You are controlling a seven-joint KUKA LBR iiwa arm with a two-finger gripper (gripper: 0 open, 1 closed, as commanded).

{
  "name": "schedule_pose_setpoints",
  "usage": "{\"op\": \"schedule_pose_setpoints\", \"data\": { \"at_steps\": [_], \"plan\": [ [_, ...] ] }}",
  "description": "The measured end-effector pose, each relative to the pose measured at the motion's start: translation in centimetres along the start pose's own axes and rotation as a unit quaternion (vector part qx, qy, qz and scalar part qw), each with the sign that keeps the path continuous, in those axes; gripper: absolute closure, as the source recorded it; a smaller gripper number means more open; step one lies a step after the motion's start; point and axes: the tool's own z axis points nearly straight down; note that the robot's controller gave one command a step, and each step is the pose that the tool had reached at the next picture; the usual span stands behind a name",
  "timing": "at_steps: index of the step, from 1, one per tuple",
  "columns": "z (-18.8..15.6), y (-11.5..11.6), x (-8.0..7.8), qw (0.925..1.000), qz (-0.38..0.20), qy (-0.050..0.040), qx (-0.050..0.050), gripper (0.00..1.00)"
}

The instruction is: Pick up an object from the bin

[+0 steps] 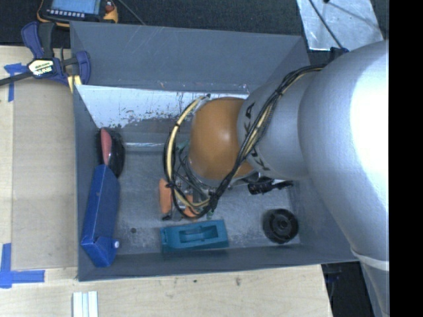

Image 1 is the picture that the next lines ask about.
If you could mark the teal plastic block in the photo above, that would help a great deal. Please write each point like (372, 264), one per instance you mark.
(195, 238)

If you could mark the blue box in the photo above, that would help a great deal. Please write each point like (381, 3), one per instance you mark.
(100, 206)

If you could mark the pale wood flat board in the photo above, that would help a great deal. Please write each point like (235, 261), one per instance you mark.
(43, 177)

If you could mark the black round cap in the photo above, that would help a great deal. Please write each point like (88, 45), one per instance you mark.
(281, 226)

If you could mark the black cylinder on white bracket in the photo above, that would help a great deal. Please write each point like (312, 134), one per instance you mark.
(261, 188)

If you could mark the grey metal bin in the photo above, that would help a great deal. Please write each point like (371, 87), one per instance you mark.
(185, 55)

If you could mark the orange sponge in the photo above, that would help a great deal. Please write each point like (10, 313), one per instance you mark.
(164, 197)

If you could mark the red and black brush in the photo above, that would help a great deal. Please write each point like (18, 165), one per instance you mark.
(107, 144)

